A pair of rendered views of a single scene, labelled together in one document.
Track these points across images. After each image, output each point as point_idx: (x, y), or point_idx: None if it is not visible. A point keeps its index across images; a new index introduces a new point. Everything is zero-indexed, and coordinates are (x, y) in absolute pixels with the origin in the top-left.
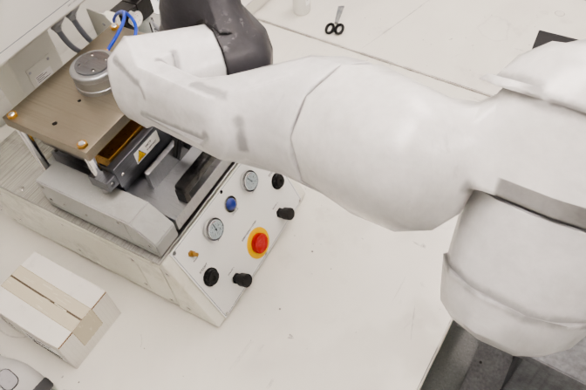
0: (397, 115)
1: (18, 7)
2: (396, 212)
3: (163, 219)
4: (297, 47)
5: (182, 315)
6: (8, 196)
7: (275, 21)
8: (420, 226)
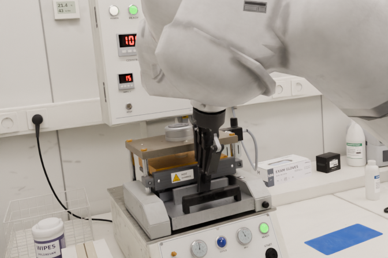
0: None
1: (161, 97)
2: None
3: (164, 215)
4: (355, 213)
5: None
6: (114, 208)
7: (347, 198)
8: None
